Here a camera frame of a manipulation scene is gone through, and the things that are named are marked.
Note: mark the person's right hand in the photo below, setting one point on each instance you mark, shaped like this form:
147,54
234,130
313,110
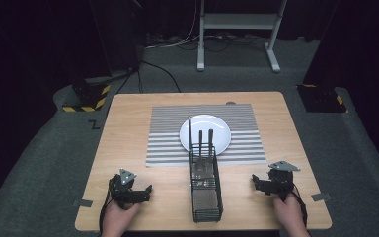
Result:
289,217

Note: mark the tall black panel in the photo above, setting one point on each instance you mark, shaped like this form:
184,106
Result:
118,36

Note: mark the grey tape strip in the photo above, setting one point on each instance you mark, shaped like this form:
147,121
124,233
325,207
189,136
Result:
83,203
321,197

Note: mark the white round plate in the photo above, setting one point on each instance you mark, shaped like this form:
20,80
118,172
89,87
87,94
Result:
218,124

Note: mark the dark round table grommet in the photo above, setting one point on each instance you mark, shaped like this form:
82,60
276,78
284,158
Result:
230,103

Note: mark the person's left hand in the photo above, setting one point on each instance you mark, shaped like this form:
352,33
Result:
116,220

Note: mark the black base with hazard stripes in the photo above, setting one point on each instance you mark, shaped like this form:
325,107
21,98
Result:
320,98
89,98

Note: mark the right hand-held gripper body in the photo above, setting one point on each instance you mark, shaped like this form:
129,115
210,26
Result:
281,181

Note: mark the grey striped placemat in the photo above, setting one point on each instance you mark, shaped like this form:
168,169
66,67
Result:
164,138

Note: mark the white metal stand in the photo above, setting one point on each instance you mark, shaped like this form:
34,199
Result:
238,21

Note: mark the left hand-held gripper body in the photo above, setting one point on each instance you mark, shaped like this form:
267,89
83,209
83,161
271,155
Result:
121,192

